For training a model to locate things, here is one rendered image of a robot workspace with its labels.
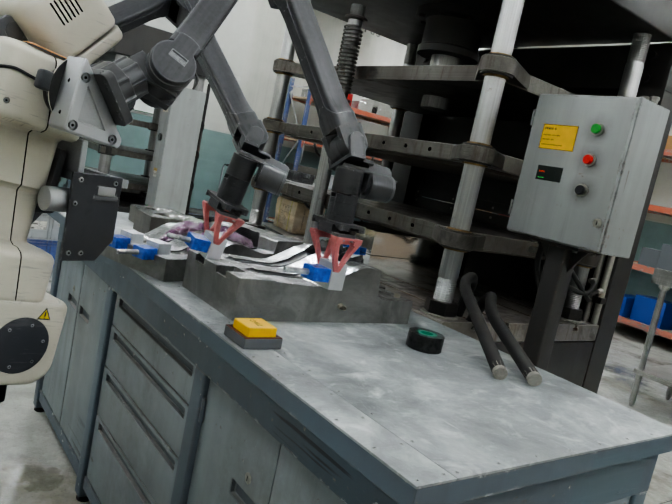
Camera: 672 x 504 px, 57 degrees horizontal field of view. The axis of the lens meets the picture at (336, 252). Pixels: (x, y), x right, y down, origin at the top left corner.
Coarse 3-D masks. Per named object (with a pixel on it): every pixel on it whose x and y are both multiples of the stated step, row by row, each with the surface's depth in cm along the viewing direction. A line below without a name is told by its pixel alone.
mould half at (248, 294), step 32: (192, 256) 144; (224, 256) 146; (288, 256) 157; (192, 288) 142; (224, 288) 130; (256, 288) 128; (288, 288) 133; (320, 288) 138; (352, 288) 144; (288, 320) 135; (320, 320) 140; (352, 320) 146; (384, 320) 152
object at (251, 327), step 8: (240, 320) 114; (248, 320) 116; (256, 320) 117; (264, 320) 118; (240, 328) 113; (248, 328) 111; (256, 328) 112; (264, 328) 113; (272, 328) 114; (248, 336) 111; (256, 336) 112; (264, 336) 113; (272, 336) 114
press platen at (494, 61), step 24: (288, 72) 262; (360, 72) 236; (384, 72) 225; (408, 72) 215; (432, 72) 206; (456, 72) 197; (480, 72) 175; (504, 72) 171; (384, 96) 272; (408, 96) 256; (456, 96) 229; (504, 96) 207; (528, 96) 197; (504, 120) 267; (528, 120) 251
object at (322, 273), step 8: (304, 264) 124; (312, 264) 124; (320, 264) 126; (328, 264) 124; (288, 272) 120; (296, 272) 120; (304, 272) 121; (312, 272) 121; (320, 272) 122; (328, 272) 123; (336, 272) 124; (344, 272) 125; (312, 280) 121; (320, 280) 122; (328, 280) 123; (336, 280) 124; (328, 288) 123; (336, 288) 125
